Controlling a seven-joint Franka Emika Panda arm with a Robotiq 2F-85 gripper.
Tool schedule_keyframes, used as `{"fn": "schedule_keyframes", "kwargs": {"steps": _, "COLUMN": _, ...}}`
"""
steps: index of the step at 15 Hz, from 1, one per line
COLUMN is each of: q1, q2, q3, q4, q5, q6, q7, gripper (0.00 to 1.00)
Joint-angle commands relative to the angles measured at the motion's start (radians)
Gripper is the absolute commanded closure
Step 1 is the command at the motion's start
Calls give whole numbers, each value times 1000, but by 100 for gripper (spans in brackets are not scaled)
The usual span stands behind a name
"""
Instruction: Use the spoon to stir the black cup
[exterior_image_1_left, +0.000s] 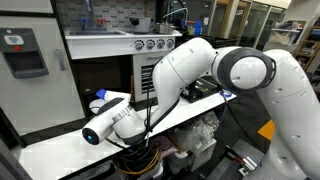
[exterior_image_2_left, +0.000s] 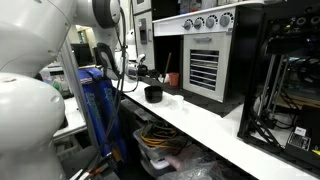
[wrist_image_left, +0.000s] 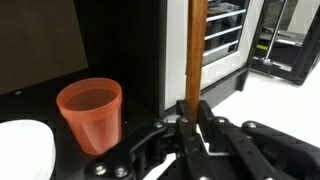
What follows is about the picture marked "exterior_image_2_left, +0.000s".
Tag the white side table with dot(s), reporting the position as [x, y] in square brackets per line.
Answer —
[71, 116]

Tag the pink cloth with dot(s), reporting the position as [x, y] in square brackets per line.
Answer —
[181, 158]

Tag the white toy oven door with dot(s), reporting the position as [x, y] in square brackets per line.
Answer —
[206, 71]

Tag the orange plastic cup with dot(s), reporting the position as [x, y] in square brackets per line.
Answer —
[173, 80]

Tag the small white cup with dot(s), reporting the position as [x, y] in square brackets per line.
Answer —
[177, 102]

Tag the white bowl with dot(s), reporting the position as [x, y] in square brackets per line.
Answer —
[166, 79]

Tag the clear box with green item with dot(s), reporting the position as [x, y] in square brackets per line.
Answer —
[55, 80]

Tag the white toy fridge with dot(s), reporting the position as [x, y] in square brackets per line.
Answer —
[149, 53]

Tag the clear plastic storage bin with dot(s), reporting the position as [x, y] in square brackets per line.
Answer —
[150, 151]

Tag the white toy kitchen unit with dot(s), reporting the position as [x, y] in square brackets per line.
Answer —
[240, 66]

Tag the brown wooden spoon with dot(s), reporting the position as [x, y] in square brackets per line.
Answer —
[167, 65]

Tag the black 3D printer frame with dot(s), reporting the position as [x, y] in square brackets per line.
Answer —
[253, 100]

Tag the grey fridge water dispenser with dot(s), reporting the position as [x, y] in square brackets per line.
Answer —
[143, 31]

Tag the aluminium frame post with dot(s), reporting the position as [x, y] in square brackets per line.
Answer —
[73, 86]

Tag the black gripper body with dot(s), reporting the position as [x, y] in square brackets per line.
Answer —
[142, 70]

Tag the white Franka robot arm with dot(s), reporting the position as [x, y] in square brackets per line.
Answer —
[30, 46]

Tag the black box with white label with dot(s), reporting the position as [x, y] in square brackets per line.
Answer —
[299, 140]

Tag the black computer monitor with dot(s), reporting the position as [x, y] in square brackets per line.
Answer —
[81, 55]

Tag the grey oven knob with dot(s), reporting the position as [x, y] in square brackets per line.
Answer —
[198, 23]
[187, 24]
[225, 20]
[210, 21]

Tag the clear plastic bag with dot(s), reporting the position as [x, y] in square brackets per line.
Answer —
[193, 173]

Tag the black cup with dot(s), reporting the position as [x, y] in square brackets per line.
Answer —
[153, 95]

